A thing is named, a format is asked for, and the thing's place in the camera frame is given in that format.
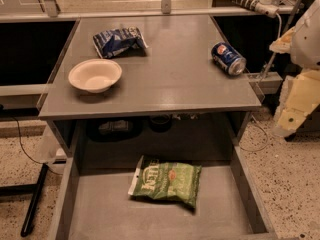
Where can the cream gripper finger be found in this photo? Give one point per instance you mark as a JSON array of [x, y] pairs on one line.
[[283, 44], [299, 97]]

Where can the green jalapeno chip bag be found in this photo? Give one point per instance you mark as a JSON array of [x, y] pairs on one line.
[[159, 179]]

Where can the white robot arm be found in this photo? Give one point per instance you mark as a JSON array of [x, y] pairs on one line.
[[302, 43]]

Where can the grey counter cabinet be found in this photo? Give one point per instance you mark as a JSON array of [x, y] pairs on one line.
[[175, 74]]

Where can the blue chip bag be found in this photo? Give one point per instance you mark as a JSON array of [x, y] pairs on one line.
[[113, 42]]

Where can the open grey drawer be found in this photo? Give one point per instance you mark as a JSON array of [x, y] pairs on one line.
[[94, 203]]

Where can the white power strip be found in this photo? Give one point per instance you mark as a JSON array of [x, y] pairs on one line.
[[264, 7]]

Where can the blue soda can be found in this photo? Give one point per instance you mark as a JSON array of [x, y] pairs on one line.
[[228, 59]]

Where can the white paper bowl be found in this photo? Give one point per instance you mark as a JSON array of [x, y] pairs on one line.
[[95, 75]]

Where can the black metal stand leg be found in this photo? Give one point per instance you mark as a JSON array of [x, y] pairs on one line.
[[35, 190]]

